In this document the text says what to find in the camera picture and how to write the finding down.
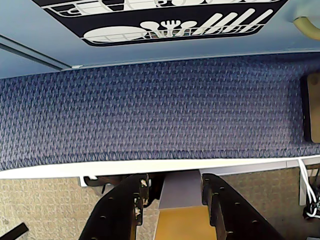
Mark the gold dishwasher door handle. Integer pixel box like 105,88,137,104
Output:
292,16,320,41

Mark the black and white wire bundle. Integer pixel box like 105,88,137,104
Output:
303,184,320,221

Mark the blue toy kitchen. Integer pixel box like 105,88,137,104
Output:
0,0,320,81

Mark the tan board with black edge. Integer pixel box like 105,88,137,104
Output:
301,73,320,144

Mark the grey and yellow post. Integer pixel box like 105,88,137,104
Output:
154,169,218,240

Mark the white cable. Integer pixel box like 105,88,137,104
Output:
298,159,311,206

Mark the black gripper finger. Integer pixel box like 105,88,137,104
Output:
201,173,286,240
78,173,151,240

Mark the black flat bar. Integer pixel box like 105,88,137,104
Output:
0,223,30,240

